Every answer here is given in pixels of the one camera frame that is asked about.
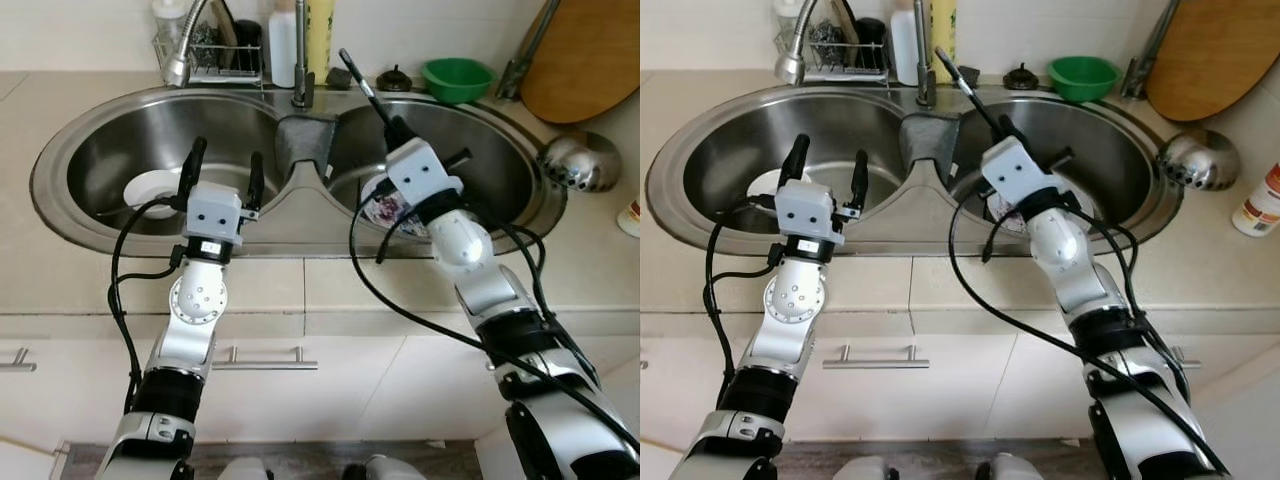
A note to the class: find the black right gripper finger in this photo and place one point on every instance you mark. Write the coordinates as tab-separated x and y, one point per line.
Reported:
1016	131
1005	131
406	135
394	135

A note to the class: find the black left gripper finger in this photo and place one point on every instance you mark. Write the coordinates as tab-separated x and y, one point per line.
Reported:
256	175
795	160
859	174
193	168

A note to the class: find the white floral plate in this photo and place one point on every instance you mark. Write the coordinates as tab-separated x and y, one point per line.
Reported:
1005	215
385	213

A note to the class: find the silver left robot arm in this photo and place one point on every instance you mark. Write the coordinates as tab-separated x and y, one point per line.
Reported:
795	298
198	295

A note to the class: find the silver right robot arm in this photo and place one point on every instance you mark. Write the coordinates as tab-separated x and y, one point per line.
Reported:
1058	245
465	245

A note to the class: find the small white bowl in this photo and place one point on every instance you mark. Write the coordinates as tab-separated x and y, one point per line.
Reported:
760	185
150	190

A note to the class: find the black sink plug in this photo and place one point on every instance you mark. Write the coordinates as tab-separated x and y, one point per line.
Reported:
394	82
1021	79

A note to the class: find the small black sponge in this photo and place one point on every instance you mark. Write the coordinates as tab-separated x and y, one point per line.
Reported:
972	76
337	80

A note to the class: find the stainless steel double sink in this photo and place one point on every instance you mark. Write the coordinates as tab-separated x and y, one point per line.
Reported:
100	150
720	150

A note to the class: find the green plastic bowl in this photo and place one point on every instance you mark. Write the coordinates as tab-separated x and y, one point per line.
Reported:
458	80
1083	78

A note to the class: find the chrome flexible faucet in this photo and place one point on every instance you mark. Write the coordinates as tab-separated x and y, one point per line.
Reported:
790	68
178	72

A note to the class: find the yellow bottle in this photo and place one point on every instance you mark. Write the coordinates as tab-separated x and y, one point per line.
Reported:
943	25
320	40

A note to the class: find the round steel ladle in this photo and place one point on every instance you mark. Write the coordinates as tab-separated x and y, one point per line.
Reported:
580	160
1200	160

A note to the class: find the white plastic bottle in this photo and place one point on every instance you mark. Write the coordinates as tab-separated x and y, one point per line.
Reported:
282	50
903	50

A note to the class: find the black container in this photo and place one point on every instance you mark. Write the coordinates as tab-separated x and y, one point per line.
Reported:
247	40
871	40

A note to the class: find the clear jar white lid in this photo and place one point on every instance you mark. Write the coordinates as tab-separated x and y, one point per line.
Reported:
790	12
168	15

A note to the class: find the wooden cutting board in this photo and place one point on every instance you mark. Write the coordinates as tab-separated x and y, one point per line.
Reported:
1215	60
590	60

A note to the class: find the white bottle red label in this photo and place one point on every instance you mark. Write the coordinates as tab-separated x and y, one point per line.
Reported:
1258	205
632	215

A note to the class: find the grey left robot leg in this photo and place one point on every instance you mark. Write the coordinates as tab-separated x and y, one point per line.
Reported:
245	470
860	470

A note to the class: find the grey robot leg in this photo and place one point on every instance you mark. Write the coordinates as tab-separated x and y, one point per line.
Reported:
245	470
1015	470
860	470
395	470

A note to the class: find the grey right robot leg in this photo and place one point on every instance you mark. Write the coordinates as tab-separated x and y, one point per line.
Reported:
395	470
1015	470

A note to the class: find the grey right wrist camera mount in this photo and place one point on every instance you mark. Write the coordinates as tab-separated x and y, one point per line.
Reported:
420	172
1018	168

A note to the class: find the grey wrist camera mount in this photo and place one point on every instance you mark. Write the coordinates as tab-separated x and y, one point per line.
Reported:
212	210
420	172
808	210
1018	168

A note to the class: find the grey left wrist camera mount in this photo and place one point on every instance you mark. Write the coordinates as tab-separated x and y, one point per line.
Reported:
212	210
808	210

